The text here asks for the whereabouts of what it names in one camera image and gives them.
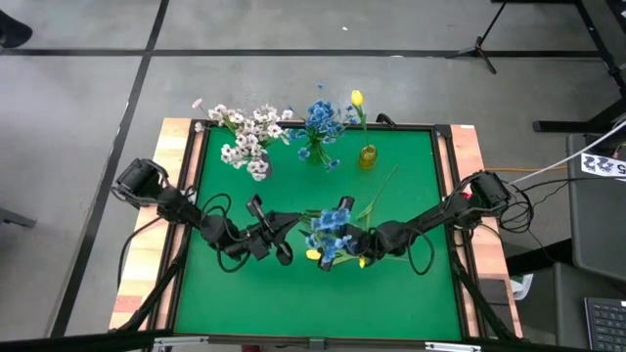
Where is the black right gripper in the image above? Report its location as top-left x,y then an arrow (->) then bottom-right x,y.
317,195 -> 392,273

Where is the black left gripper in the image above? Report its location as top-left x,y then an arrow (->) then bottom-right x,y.
229,194 -> 303,268

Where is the yellow artificial tulip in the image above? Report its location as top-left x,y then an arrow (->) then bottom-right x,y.
355,164 -> 399,222
305,247 -> 411,266
349,89 -> 373,148

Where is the green glass vase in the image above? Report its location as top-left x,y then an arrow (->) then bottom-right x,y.
306,144 -> 328,166

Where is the yellow glass vase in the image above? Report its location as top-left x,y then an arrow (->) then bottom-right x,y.
359,144 -> 379,171

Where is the green table mat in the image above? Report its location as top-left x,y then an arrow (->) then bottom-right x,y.
173,125 -> 464,342

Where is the white crumpled bag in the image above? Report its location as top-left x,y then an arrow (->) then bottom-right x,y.
510,272 -> 535,301

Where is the grey desk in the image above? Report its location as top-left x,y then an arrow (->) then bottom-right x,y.
555,261 -> 626,351
566,132 -> 626,284

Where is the black tripod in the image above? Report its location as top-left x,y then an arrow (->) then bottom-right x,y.
444,0 -> 510,75

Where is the black metal stand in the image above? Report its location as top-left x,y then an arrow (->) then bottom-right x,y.
531,0 -> 626,134

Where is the white number tag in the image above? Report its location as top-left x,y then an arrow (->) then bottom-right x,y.
580,153 -> 626,178

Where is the black keyboard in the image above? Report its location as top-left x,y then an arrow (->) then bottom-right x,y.
584,296 -> 626,352

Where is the grey furniture foot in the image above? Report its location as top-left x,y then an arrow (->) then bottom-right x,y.
0,207 -> 38,230

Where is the person's shoe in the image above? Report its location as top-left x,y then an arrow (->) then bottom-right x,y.
0,9 -> 34,49

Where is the black frame strut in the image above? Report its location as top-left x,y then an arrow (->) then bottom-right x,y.
116,239 -> 190,333
449,243 -> 519,341

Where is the silver metal bracket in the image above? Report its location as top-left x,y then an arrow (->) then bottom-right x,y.
424,340 -> 483,352
152,334 -> 210,351

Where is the yellow cable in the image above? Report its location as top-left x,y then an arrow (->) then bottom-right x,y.
483,167 -> 568,173

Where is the black cable bundle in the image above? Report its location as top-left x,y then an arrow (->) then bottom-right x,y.
498,180 -> 537,235

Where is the white cable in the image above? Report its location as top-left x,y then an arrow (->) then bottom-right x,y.
508,119 -> 626,187

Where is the black frame bar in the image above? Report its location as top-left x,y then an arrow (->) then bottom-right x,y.
0,330 -> 626,352

